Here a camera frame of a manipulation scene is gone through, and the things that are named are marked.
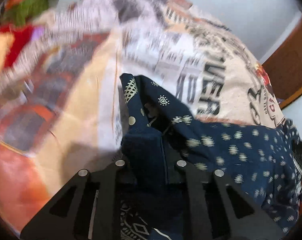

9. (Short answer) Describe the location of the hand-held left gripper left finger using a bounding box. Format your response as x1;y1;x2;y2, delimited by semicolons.
20;159;131;240

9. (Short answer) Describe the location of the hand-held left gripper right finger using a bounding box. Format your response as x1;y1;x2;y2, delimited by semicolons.
176;160;284;240

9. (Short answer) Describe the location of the navy patterned hooded jacket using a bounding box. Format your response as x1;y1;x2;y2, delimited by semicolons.
118;73;302;240

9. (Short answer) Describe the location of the printed blanket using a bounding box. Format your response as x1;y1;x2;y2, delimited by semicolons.
0;0;286;233

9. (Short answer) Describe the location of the wooden wardrobe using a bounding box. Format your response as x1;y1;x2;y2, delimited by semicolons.
260;12;302;110

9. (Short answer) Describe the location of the red plush toy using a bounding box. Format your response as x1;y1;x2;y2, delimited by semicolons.
0;24;36;80

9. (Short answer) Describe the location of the green storage box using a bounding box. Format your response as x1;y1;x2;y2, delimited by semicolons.
1;0;60;27

